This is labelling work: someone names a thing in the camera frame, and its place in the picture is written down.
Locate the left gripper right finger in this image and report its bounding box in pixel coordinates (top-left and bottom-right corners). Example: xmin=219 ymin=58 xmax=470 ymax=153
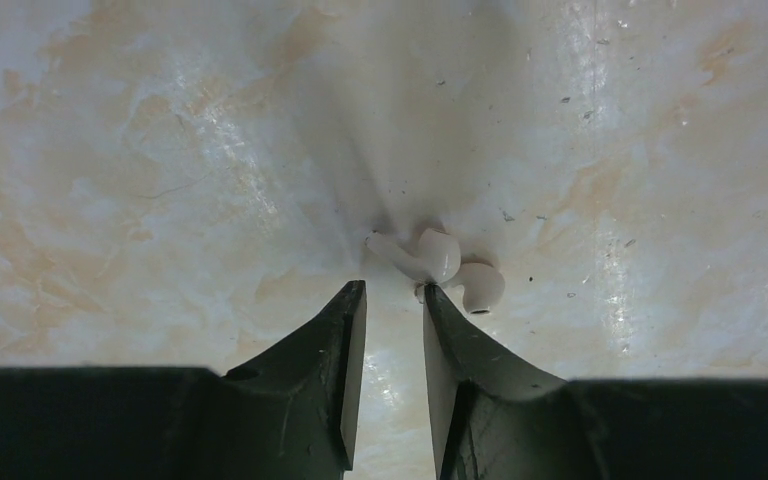
xmin=423 ymin=285 xmax=768 ymax=479

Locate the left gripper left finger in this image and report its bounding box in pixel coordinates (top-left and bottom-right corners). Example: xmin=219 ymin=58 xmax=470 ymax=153
xmin=0 ymin=280 xmax=367 ymax=479

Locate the white earbud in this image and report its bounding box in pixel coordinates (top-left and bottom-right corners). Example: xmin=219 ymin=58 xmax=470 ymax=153
xmin=443 ymin=262 xmax=506 ymax=315
xmin=364 ymin=228 xmax=461 ymax=284

